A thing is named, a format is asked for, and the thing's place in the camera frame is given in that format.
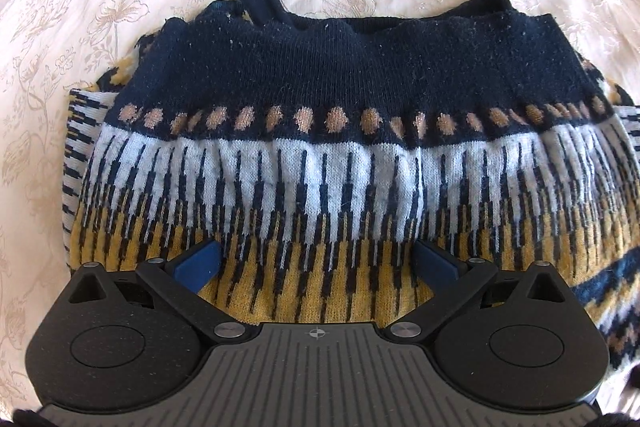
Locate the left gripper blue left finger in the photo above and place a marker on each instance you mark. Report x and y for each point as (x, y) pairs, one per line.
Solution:
(194, 268)

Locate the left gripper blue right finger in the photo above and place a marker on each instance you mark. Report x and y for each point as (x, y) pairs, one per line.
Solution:
(435, 267)

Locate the navy yellow white patterned sweater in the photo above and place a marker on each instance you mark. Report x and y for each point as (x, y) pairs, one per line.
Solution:
(316, 152)

